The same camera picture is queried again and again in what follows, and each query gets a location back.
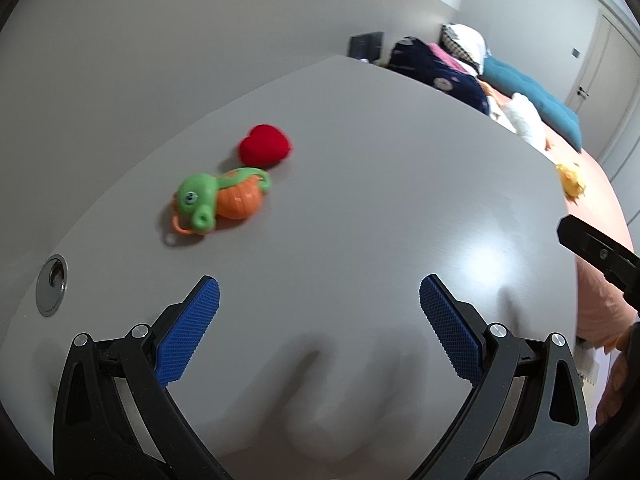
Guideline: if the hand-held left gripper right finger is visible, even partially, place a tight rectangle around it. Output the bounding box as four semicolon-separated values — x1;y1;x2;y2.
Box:
419;274;591;480

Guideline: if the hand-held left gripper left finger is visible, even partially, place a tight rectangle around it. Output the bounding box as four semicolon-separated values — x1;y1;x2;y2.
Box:
52;276;236;480

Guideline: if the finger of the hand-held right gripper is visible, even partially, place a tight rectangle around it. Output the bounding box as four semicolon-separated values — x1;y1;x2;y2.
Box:
556;215;640;311

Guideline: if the person's right hand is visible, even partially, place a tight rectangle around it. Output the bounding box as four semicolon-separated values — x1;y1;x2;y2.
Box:
596;329;632;427

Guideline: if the pastel foam floor mat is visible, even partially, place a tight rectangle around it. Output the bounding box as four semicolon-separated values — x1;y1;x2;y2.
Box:
575;339;601;387

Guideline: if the bed with orange sheet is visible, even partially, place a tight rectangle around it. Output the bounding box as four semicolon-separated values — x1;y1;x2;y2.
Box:
480;80;640;356

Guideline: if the yellow chick plush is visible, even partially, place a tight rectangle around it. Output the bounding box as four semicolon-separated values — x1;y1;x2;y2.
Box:
556;161;587;201

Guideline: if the green and orange seahorse toy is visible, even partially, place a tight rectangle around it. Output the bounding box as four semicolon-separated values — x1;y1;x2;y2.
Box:
167;167;273;237

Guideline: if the white goose plush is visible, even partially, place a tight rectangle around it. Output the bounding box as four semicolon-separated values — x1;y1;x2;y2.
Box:
500;92;548;148

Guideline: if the blue cushion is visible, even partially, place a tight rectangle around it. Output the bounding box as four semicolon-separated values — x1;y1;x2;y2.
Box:
482;55;583;151

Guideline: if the beige door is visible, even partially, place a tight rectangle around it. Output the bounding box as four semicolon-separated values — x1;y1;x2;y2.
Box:
565;10;631;116

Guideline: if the red heart plush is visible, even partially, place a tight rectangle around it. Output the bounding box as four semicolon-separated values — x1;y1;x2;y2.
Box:
239;125;293;167

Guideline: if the navy printed blanket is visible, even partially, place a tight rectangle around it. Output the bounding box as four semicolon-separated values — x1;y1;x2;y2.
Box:
387;36;488;113

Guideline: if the checkered pillow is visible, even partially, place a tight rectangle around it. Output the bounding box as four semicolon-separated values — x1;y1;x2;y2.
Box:
441;23;488;73

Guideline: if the pink cloth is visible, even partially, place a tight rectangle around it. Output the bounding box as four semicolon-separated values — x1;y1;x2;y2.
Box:
427;42;466;73

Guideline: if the round metal cable grommet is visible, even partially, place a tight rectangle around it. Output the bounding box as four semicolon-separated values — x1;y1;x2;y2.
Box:
36;256;67;317

